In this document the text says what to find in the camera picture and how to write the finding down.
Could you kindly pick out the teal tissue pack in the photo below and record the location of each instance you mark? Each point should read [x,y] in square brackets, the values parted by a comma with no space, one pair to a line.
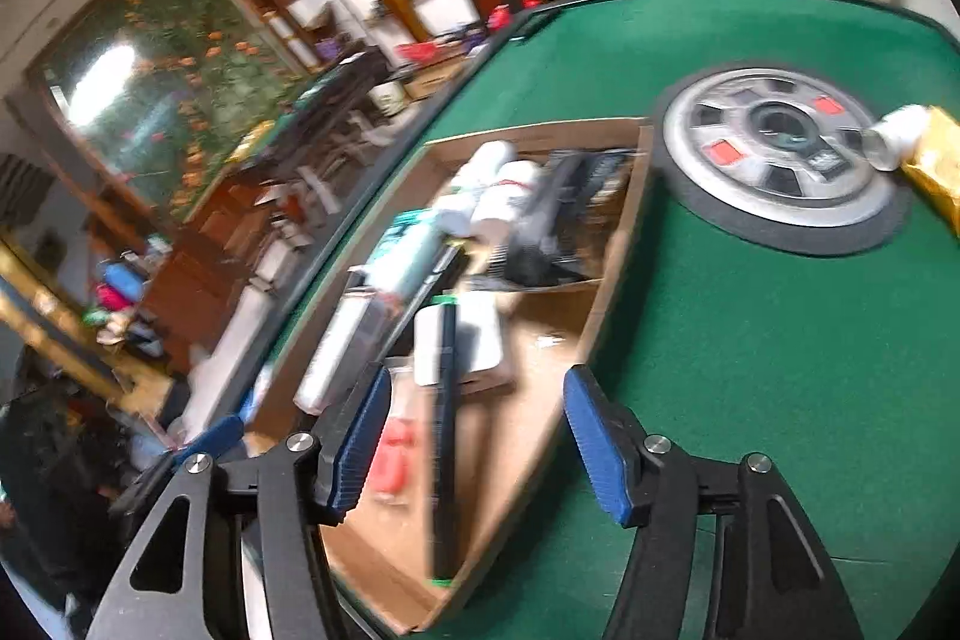
[402,259]

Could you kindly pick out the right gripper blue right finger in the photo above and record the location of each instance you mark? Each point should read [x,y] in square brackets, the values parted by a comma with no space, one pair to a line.
[607,446]

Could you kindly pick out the white bottle red label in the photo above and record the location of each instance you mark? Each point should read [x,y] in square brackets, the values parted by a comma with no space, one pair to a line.
[503,201]

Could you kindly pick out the yellow snack packet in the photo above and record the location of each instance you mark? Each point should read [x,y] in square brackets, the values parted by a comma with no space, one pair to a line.
[934,166]

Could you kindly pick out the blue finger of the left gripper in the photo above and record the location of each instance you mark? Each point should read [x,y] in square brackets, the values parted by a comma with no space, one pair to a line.
[222,440]

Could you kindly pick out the black marker green cap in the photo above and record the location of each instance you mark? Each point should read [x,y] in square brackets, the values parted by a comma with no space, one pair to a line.
[446,394]

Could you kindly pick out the low wooden coffee table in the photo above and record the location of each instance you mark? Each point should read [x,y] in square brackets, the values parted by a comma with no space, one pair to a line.
[425,67]

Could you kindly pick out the cardboard tray box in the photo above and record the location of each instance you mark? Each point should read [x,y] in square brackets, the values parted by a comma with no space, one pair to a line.
[516,345]

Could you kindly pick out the clear packet red rings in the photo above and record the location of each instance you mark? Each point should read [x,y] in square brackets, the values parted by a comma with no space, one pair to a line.
[394,459]

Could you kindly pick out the silver red box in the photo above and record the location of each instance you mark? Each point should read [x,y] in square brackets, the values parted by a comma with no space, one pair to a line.
[350,343]

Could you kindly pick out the white power adapter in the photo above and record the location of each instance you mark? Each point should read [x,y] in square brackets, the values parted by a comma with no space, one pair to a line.
[483,360]

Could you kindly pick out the floral wall mural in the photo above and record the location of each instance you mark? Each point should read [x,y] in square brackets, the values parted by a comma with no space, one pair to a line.
[162,92]

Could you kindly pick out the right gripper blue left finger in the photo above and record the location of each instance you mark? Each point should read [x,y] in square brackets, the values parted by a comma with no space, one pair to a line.
[348,435]

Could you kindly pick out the black gold snack pouch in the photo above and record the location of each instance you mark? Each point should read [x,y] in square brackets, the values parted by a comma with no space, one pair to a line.
[548,244]

